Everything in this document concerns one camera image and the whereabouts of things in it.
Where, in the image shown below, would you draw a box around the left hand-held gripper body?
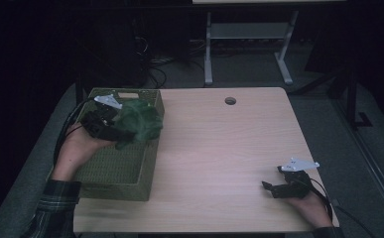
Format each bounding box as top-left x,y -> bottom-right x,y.
79,94 -> 124,141

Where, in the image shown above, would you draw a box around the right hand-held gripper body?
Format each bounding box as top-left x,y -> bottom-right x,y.
277,157 -> 321,199

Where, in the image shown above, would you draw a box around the green fluffy scarf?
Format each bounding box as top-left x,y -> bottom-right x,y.
114,98 -> 165,151

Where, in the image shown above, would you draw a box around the green woven basket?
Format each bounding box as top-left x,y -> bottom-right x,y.
47,87 -> 166,202

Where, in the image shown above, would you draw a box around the person's right hand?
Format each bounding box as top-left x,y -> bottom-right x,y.
286,189 -> 334,230

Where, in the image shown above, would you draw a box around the person's left hand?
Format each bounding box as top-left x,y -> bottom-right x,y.
51,122 -> 115,182

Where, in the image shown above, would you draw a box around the white metal stand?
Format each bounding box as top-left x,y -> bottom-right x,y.
203,10 -> 301,86

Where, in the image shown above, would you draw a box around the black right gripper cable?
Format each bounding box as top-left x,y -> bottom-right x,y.
308,178 -> 334,222

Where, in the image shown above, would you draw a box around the black cable on floor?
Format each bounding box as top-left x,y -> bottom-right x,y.
332,203 -> 377,238

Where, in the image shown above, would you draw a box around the black floor cables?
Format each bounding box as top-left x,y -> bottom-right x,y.
131,19 -> 207,89

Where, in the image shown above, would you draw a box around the aluminium floor rail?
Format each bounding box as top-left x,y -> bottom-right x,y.
331,97 -> 384,221

